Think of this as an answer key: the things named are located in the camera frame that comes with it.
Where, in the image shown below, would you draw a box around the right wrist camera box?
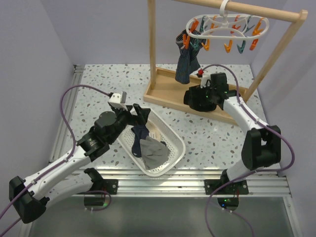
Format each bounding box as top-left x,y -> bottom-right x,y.
197,69 -> 211,88

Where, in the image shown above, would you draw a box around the white perforated plastic basket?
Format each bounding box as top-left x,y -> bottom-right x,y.
118,110 -> 186,177

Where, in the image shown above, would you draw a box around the white round clip hanger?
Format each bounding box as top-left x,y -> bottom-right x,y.
186,0 -> 270,41

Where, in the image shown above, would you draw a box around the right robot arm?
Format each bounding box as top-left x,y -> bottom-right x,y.
184,70 -> 281,194

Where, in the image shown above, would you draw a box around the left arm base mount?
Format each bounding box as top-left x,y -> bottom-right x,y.
83,179 -> 119,210

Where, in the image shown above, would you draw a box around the black underwear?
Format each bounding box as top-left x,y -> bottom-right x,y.
183,87 -> 219,113

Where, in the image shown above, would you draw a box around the navy striped underwear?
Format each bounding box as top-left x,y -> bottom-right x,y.
175,30 -> 206,84

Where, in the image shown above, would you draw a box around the wooden clothes rack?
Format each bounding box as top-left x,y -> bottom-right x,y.
144,0 -> 308,124

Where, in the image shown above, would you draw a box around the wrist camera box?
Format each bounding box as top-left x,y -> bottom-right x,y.
108,91 -> 127,111
197,69 -> 211,88

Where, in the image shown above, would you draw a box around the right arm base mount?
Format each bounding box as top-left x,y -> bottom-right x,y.
204,179 -> 242,211

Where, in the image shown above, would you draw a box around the grey underwear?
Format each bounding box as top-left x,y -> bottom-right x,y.
140,136 -> 169,170

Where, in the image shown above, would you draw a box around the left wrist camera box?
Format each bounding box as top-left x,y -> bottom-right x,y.
108,91 -> 127,111

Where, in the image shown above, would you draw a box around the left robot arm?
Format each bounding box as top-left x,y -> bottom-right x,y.
9,104 -> 151,224

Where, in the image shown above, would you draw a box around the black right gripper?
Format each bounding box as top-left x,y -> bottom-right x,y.
189,83 -> 217,108

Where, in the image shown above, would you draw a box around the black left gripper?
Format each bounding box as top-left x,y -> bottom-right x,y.
108,103 -> 150,143

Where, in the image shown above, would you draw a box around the aluminium frame rails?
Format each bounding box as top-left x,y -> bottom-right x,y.
19,64 -> 297,237

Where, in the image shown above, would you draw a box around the navy underwear with beige band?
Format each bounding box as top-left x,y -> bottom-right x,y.
131,125 -> 166,159

